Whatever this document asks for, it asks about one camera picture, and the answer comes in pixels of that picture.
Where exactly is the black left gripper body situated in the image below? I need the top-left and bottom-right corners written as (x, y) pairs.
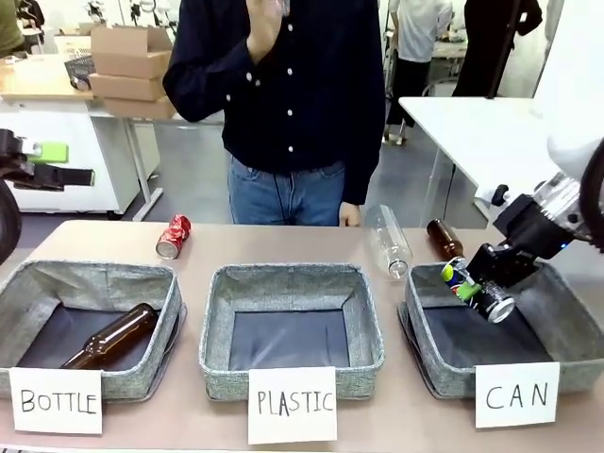
top-left (0, 127), bottom-right (38, 191)

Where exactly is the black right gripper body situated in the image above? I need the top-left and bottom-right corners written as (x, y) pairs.
top-left (466, 193), bottom-right (582, 290)

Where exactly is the black blue soda can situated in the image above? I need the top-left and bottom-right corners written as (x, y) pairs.
top-left (440, 257), bottom-right (516, 325)

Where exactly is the person left forearm dark sleeve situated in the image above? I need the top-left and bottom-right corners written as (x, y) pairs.
top-left (343, 98), bottom-right (386, 207)

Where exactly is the person right forearm dark sleeve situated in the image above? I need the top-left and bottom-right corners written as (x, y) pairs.
top-left (162, 35), bottom-right (265, 125)

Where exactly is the grey fabric basket can label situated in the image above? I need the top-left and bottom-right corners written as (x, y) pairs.
top-left (396, 258), bottom-right (604, 400)

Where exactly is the black mesh basket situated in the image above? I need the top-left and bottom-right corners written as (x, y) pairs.
top-left (62, 54), bottom-right (95, 92)

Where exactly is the white paper sign CAN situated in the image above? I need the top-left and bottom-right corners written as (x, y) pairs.
top-left (474, 361), bottom-right (562, 429)

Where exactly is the crushed red soda can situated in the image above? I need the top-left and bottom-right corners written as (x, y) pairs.
top-left (156, 213), bottom-right (193, 260)

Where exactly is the grey fabric basket bottle label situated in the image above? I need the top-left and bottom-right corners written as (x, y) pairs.
top-left (0, 259), bottom-right (189, 402)

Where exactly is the grey fabric basket plastic label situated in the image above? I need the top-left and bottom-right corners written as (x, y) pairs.
top-left (198, 262), bottom-right (386, 402)

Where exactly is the person left hand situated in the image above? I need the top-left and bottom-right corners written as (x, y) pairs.
top-left (340, 201), bottom-right (365, 228)

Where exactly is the person right hand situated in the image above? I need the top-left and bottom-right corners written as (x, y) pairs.
top-left (245, 0), bottom-right (290, 63)

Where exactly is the short brown glass bottle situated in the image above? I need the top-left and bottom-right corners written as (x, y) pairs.
top-left (426, 217), bottom-right (466, 262)

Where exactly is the wooden top desk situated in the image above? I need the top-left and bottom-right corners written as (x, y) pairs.
top-left (0, 52), bottom-right (164, 223)

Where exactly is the clear plastic bottle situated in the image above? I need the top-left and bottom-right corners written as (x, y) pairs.
top-left (364, 203), bottom-right (413, 281)

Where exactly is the flat cardboard box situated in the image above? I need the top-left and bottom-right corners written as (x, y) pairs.
top-left (100, 95), bottom-right (179, 120)
top-left (88, 72), bottom-right (167, 103)

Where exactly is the white table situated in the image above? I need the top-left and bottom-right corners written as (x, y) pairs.
top-left (397, 95), bottom-right (604, 228)

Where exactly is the open cardboard box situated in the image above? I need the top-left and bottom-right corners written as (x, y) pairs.
top-left (89, 24), bottom-right (175, 80)

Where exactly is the bystander in green top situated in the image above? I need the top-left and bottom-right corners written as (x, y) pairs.
top-left (0, 0), bottom-right (25, 59)

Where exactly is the long brown glass bottle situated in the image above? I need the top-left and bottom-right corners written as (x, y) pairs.
top-left (59, 302), bottom-right (159, 371)

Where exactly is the bystander in black clothes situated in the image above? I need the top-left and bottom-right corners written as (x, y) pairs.
top-left (451, 0), bottom-right (545, 99)

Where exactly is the white paper sign PLASTIC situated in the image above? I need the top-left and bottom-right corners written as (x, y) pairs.
top-left (246, 365), bottom-right (339, 446)

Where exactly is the bystander in white shirt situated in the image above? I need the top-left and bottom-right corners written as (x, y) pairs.
top-left (383, 0), bottom-right (455, 145)

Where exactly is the white paper sign BOTTLE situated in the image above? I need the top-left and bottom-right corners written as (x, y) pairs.
top-left (8, 366), bottom-right (104, 436)

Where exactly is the person in dark shirt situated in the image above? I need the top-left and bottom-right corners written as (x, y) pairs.
top-left (161, 0), bottom-right (387, 227)

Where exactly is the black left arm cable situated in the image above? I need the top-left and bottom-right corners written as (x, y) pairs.
top-left (0, 177), bottom-right (24, 266)

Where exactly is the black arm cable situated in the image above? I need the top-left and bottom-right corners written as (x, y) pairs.
top-left (579, 139), bottom-right (604, 256)
top-left (0, 177), bottom-right (24, 266)

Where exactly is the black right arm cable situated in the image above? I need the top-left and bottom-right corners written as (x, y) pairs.
top-left (579, 139), bottom-right (604, 256)

